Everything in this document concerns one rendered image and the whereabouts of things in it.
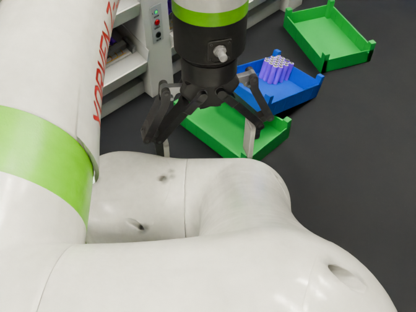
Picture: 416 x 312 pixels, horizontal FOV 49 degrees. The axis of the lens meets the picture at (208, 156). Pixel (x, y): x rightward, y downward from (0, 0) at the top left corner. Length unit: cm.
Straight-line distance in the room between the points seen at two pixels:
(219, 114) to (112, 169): 90
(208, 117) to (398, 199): 61
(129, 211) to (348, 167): 92
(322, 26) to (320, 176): 73
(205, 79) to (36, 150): 36
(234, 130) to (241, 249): 123
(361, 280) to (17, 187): 17
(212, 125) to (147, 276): 125
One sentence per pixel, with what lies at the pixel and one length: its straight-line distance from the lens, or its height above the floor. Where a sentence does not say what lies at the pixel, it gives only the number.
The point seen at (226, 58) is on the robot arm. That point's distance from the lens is 55.
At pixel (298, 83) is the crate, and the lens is 160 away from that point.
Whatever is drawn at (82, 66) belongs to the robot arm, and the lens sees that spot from 34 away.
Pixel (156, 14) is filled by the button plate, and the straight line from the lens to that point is 138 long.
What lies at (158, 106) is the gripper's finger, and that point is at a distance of 64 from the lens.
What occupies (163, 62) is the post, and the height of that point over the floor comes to 12.
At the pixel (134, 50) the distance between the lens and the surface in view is 146.
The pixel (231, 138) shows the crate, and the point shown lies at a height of 0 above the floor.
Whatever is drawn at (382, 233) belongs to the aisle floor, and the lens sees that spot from 129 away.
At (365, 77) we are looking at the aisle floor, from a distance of 170.
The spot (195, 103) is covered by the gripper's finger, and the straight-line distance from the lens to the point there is 64.
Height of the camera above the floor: 105
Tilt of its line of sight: 50 degrees down
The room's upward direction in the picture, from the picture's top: straight up
